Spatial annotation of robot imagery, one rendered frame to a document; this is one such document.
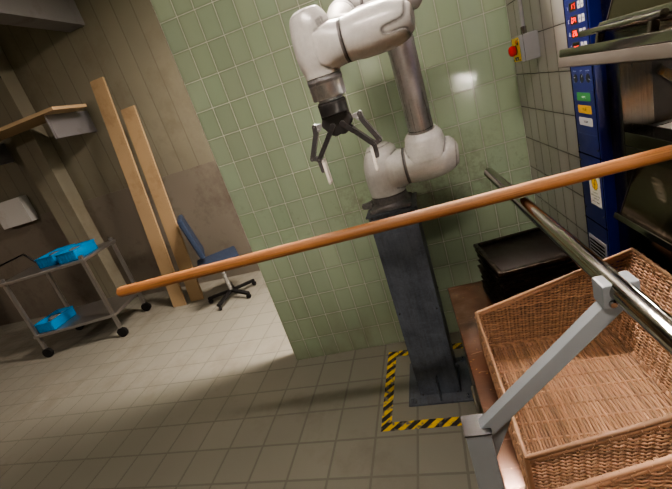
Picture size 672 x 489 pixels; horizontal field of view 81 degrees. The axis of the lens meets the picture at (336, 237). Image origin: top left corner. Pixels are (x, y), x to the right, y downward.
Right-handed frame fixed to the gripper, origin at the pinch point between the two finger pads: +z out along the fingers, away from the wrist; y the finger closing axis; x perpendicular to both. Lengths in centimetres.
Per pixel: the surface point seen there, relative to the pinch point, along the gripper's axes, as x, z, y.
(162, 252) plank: -230, 88, 255
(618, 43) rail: 14, -15, -60
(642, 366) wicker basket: 14, 70, -63
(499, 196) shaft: 19.6, 8.7, -33.1
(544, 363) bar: 59, 20, -29
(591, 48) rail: 3, -14, -59
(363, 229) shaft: 20.0, 8.8, -1.9
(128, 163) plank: -250, -4, 257
